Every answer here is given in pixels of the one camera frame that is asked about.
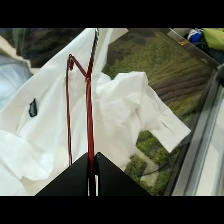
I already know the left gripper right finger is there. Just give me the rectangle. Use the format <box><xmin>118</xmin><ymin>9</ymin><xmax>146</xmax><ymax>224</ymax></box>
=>
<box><xmin>94</xmin><ymin>151</ymin><xmax>150</xmax><ymax>197</ymax></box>

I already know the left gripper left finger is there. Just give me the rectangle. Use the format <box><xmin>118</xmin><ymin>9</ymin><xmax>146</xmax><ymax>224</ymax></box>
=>
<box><xmin>35</xmin><ymin>152</ymin><xmax>90</xmax><ymax>197</ymax></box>

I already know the white long-sleeved shirt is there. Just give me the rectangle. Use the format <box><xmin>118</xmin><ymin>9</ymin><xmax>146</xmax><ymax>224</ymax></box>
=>
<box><xmin>0</xmin><ymin>28</ymin><xmax>192</xmax><ymax>197</ymax></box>

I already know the red clothes hanger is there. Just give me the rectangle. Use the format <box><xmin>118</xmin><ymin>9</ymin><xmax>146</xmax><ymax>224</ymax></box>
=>
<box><xmin>65</xmin><ymin>28</ymin><xmax>101</xmax><ymax>197</ymax></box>

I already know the blue garment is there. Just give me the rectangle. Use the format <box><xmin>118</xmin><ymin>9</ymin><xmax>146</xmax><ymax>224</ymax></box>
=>
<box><xmin>187</xmin><ymin>28</ymin><xmax>205</xmax><ymax>44</ymax></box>

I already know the yellow-green garment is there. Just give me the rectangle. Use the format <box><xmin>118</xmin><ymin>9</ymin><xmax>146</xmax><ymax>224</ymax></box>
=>
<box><xmin>203</xmin><ymin>28</ymin><xmax>224</xmax><ymax>52</ymax></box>

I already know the silver frame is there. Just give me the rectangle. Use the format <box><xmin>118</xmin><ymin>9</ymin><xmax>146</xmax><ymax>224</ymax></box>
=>
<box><xmin>165</xmin><ymin>28</ymin><xmax>224</xmax><ymax>197</ymax></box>

